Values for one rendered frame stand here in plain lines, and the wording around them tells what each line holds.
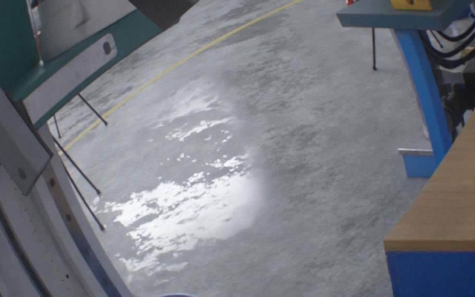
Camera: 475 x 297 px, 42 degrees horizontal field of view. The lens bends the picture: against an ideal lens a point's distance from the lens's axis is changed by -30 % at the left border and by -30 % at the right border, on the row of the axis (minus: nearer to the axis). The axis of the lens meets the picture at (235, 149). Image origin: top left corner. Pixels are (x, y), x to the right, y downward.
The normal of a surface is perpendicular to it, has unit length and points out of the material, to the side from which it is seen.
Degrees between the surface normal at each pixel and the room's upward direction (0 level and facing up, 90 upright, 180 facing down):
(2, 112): 66
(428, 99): 90
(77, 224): 90
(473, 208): 0
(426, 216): 0
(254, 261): 0
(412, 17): 90
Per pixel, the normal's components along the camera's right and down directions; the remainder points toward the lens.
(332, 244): -0.37, -0.87
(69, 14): -0.18, 0.03
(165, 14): -0.42, 0.58
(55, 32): -0.46, 0.15
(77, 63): 0.72, -0.04
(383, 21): -0.67, 0.50
